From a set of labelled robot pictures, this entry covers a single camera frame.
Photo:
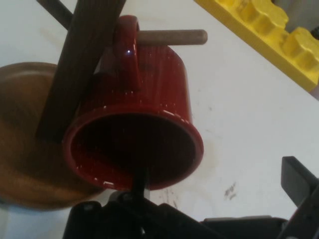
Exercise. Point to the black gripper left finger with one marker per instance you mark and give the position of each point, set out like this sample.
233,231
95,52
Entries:
124,221

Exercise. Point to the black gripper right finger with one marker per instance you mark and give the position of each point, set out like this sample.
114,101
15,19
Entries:
304,194

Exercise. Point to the red mug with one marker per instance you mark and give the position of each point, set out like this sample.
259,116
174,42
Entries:
159,87

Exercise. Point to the brown wooden mug tree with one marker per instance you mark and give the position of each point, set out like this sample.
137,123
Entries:
32,149

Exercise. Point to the yellow giant toy brick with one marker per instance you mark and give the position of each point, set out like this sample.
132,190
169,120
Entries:
261,32

